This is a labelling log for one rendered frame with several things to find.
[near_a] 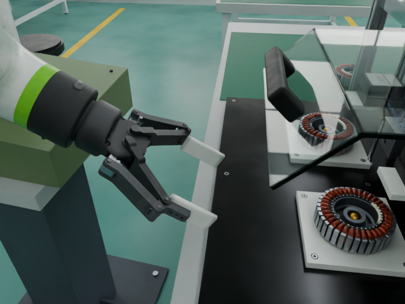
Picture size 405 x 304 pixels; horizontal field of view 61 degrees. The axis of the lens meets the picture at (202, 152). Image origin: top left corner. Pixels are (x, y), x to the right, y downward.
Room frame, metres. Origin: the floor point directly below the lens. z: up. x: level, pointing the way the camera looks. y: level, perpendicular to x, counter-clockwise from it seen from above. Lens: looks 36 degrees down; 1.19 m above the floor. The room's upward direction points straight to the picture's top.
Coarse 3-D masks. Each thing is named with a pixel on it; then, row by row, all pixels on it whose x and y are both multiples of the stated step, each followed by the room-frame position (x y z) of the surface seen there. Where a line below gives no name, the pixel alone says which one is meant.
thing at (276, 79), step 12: (276, 48) 0.37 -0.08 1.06; (276, 60) 0.33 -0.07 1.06; (288, 60) 0.36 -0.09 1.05; (276, 72) 0.31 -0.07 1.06; (288, 72) 0.36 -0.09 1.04; (276, 84) 0.28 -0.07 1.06; (276, 96) 0.27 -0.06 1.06; (288, 96) 0.27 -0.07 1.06; (276, 108) 0.27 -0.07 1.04; (288, 108) 0.27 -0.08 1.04; (300, 108) 0.27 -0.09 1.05; (288, 120) 0.27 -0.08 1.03
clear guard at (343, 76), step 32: (320, 32) 0.42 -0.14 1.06; (352, 32) 0.42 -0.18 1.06; (384, 32) 0.42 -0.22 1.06; (320, 64) 0.34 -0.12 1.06; (352, 64) 0.32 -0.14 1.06; (384, 64) 0.32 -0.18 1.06; (320, 96) 0.28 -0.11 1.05; (352, 96) 0.25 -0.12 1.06; (384, 96) 0.25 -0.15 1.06; (288, 128) 0.27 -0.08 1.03; (320, 128) 0.23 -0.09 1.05; (352, 128) 0.21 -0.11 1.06; (384, 128) 0.20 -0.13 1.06; (288, 160) 0.22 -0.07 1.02; (320, 160) 0.20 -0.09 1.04
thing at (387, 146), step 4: (380, 140) 0.61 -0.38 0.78; (384, 140) 0.60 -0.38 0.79; (388, 140) 0.58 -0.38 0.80; (392, 140) 0.56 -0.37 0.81; (396, 140) 0.55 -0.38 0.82; (400, 140) 0.55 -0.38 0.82; (380, 144) 0.61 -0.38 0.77; (384, 144) 0.59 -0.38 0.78; (388, 144) 0.57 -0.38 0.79; (392, 144) 0.56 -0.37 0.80; (396, 144) 0.55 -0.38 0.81; (400, 144) 0.55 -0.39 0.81; (404, 144) 0.55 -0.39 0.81; (384, 148) 0.58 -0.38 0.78; (388, 148) 0.57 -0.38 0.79; (392, 148) 0.55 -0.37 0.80; (396, 148) 0.55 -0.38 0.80; (400, 148) 0.55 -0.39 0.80; (388, 152) 0.56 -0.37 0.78; (392, 152) 0.55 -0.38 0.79; (396, 152) 0.55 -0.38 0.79; (400, 152) 0.55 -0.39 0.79; (388, 156) 0.56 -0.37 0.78; (392, 156) 0.55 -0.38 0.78; (396, 156) 0.55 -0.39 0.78
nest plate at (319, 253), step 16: (304, 192) 0.44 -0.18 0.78; (320, 192) 0.44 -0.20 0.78; (304, 208) 0.41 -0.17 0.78; (304, 224) 0.37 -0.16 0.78; (304, 240) 0.34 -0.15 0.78; (320, 240) 0.34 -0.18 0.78; (400, 240) 0.34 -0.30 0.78; (304, 256) 0.32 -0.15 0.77; (320, 256) 0.31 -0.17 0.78; (336, 256) 0.31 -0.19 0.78; (352, 256) 0.31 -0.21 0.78; (368, 256) 0.31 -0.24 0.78; (384, 256) 0.31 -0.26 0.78; (400, 256) 0.31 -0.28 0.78; (368, 272) 0.29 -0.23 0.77; (384, 272) 0.29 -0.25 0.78; (400, 272) 0.29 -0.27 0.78
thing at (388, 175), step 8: (400, 160) 0.38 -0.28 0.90; (384, 168) 0.39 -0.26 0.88; (392, 168) 0.39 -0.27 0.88; (400, 168) 0.38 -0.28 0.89; (384, 176) 0.37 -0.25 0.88; (392, 176) 0.37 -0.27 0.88; (400, 176) 0.37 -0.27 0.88; (384, 184) 0.36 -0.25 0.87; (392, 184) 0.35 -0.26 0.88; (400, 184) 0.35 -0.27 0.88; (392, 192) 0.34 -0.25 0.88; (400, 192) 0.34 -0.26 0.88; (400, 200) 0.33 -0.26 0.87
